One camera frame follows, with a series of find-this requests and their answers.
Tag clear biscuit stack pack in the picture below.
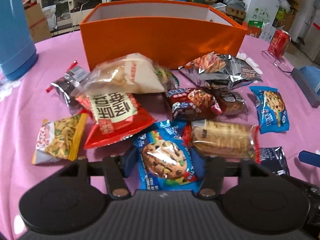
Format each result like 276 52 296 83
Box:
182 120 260 162

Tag white daisy coaster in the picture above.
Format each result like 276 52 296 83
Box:
236 52 263 75

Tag red Chinese snack bag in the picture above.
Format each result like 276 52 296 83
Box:
75 92 155 150

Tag orange storage box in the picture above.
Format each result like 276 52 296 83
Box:
80 0 247 69

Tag dark red cookie pack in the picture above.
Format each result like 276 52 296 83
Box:
167 88 223 120

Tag blue chocolate chip cookie pack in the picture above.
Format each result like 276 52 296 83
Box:
133 120 201 193

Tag clear eyeglasses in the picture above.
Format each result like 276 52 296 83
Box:
261 50 292 76

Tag cardboard box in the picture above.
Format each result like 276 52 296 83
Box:
25 4 52 43

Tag silver chips bag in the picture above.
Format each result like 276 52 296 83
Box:
178 52 262 90

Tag yellow green pea snack pack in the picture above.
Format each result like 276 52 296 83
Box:
31 113 88 165

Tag small blue cookie pack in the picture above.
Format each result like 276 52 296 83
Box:
249 86 290 134

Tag brown cookie pack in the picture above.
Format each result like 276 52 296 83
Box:
212 89 248 116

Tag dark grey glasses case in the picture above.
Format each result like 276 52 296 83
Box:
291 66 320 108

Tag clear dark snack pack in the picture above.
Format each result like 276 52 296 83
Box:
46 61 88 115

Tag red soda can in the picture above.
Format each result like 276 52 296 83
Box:
267 28 291 59

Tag beige clear snack bag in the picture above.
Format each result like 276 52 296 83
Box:
72 53 165 97

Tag blue thermos flask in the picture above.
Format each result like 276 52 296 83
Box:
0 0 38 81

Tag dark navy snack pack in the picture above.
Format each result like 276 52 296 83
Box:
259 147 290 176

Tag white glass door cabinet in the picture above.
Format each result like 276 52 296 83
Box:
36 0 74 31

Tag white chest freezer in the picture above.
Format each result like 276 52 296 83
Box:
243 0 283 30

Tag pink tablecloth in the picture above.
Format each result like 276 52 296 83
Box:
0 31 320 240

